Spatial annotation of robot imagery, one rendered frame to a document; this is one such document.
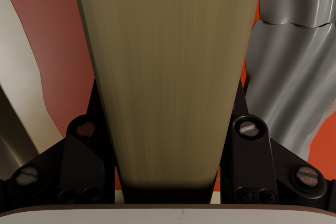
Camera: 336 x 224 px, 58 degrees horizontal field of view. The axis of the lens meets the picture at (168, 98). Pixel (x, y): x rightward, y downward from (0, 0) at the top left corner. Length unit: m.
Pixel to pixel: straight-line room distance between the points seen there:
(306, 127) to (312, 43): 0.08
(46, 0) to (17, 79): 0.07
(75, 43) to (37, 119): 0.08
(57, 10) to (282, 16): 0.12
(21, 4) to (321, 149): 0.25
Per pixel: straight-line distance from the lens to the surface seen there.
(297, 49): 0.19
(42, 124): 0.25
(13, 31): 0.20
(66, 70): 0.20
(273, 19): 0.18
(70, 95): 0.22
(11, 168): 0.30
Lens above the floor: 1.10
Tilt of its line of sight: 43 degrees down
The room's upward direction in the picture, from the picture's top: 180 degrees counter-clockwise
